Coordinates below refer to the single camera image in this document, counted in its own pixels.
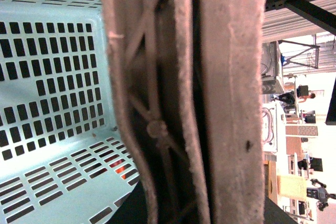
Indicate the brown plastic basket handle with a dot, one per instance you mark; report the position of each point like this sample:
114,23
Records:
186,92

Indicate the light blue plastic basket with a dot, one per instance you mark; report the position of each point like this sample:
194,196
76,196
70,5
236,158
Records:
58,130

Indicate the orange round fruit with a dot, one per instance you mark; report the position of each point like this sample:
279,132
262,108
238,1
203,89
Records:
121,167

